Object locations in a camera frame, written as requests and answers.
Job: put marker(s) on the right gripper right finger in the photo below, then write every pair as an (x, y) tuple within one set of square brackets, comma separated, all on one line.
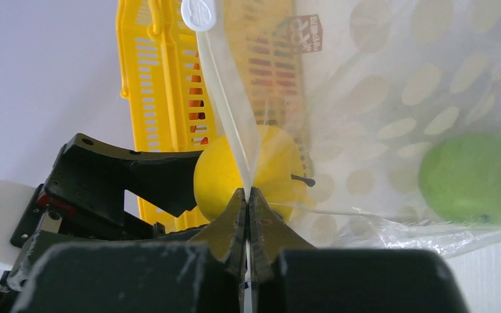
[(269, 235)]

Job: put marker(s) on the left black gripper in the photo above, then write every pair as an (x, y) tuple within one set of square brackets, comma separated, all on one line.
[(62, 273)]

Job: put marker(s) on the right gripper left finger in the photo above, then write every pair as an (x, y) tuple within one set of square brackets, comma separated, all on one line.
[(224, 239)]

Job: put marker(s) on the clear zip top bag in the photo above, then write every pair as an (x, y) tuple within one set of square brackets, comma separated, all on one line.
[(391, 80)]

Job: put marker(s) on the green apple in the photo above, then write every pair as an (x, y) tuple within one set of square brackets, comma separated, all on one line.
[(460, 179)]

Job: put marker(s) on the yellow plastic basket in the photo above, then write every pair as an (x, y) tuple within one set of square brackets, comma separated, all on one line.
[(161, 70)]

